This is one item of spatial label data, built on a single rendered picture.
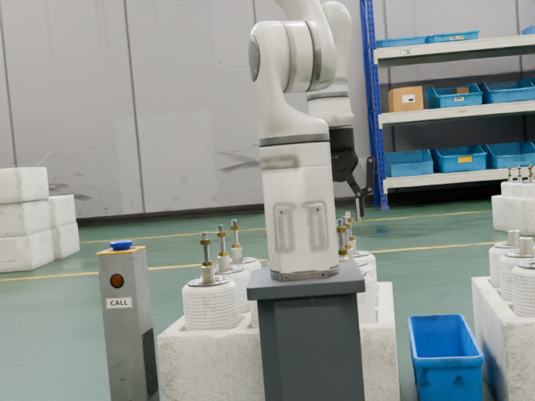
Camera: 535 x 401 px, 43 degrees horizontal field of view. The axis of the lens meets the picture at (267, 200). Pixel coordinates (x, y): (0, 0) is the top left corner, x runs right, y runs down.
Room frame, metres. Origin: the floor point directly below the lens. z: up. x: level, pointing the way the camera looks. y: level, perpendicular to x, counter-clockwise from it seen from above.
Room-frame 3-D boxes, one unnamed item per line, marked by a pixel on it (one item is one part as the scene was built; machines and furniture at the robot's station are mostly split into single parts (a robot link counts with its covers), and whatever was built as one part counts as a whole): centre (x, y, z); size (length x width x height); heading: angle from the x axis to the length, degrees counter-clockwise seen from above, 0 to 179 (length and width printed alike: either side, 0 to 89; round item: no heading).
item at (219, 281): (1.18, 0.11, 0.25); 0.08 x 0.08 x 0.01
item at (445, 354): (1.20, -0.29, 0.06); 0.30 x 0.11 x 0.12; 170
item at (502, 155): (5.80, -2.09, 0.36); 0.50 x 0.38 x 0.21; 178
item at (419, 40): (5.84, -1.23, 1.38); 0.50 x 0.38 x 0.11; 177
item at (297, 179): (0.89, -0.04, 0.39); 0.09 x 0.09 x 0.17; 87
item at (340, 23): (1.13, -0.12, 0.62); 0.09 x 0.07 x 0.15; 32
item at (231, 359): (1.27, -0.02, 0.09); 0.39 x 0.39 x 0.18; 80
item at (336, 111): (1.12, -0.11, 0.53); 0.11 x 0.09 x 0.06; 169
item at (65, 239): (4.14, 1.42, 0.09); 0.39 x 0.39 x 0.18; 0
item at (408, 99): (5.79, -1.23, 0.89); 0.31 x 0.24 x 0.20; 177
